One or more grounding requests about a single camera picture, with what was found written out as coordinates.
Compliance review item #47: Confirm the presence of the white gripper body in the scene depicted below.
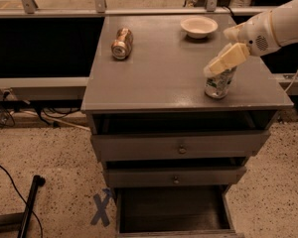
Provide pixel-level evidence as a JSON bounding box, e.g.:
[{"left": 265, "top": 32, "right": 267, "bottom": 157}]
[{"left": 237, "top": 10, "right": 281, "bottom": 57}]

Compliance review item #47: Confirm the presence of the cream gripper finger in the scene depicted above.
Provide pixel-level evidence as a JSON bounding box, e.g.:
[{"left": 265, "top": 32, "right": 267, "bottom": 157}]
[
  {"left": 223, "top": 24, "right": 244, "bottom": 43},
  {"left": 204, "top": 43, "right": 250, "bottom": 77}
]

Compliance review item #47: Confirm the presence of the green white 7up can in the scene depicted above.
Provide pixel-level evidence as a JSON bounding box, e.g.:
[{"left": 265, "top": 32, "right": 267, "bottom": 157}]
[{"left": 205, "top": 67, "right": 236, "bottom": 99}]

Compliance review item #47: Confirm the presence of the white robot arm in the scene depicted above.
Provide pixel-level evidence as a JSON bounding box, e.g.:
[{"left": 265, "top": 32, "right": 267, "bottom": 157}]
[{"left": 204, "top": 0, "right": 298, "bottom": 77}]

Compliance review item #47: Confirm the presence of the grey drawer cabinet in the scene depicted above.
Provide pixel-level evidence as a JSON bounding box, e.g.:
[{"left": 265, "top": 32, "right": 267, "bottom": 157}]
[{"left": 80, "top": 14, "right": 294, "bottom": 238}]

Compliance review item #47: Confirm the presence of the brown soda can lying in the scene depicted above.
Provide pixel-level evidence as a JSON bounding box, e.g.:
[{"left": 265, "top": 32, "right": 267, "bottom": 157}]
[{"left": 111, "top": 28, "right": 133, "bottom": 60}]

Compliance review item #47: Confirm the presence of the grey middle drawer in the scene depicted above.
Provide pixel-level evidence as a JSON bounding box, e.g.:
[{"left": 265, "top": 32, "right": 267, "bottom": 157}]
[{"left": 103, "top": 158, "right": 246, "bottom": 188}]

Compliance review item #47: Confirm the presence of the grey drawer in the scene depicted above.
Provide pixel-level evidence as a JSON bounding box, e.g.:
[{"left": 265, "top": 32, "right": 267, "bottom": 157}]
[
  {"left": 103, "top": 158, "right": 246, "bottom": 188},
  {"left": 116, "top": 185, "right": 245, "bottom": 238},
  {"left": 91, "top": 111, "right": 270, "bottom": 162}
]

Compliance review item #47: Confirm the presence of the grey top drawer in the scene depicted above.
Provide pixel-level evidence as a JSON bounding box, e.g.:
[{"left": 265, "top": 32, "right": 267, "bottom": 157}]
[{"left": 91, "top": 111, "right": 270, "bottom": 162}]

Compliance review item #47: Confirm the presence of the grey bottom drawer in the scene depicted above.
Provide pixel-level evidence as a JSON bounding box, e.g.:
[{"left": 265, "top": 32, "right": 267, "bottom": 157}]
[{"left": 116, "top": 185, "right": 245, "bottom": 238}]

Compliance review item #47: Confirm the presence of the white bowl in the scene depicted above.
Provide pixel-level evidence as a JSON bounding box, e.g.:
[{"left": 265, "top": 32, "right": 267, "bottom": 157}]
[{"left": 180, "top": 16, "right": 218, "bottom": 39}]

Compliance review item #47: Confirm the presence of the blue tape X mark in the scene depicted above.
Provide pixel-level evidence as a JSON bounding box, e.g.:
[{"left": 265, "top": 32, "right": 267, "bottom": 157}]
[{"left": 90, "top": 188, "right": 112, "bottom": 227}]

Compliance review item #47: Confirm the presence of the black metal bar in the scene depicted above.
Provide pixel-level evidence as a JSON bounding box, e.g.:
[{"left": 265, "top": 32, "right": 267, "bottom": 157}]
[{"left": 18, "top": 175, "right": 45, "bottom": 238}]

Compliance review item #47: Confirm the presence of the white cable right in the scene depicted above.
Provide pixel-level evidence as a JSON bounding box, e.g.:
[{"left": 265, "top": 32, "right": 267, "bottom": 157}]
[{"left": 283, "top": 52, "right": 298, "bottom": 94}]

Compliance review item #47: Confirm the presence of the cable bundle under rail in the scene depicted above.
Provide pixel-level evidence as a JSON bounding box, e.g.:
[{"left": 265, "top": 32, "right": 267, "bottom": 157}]
[{"left": 0, "top": 89, "right": 90, "bottom": 132}]

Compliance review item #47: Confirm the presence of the metal railing frame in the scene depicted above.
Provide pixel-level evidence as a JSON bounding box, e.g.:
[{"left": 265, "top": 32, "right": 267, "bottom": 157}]
[{"left": 0, "top": 0, "right": 298, "bottom": 102}]

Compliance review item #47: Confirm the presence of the black floor cable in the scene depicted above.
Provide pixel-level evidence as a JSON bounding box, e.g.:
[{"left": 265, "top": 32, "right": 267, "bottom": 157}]
[{"left": 0, "top": 156, "right": 44, "bottom": 238}]

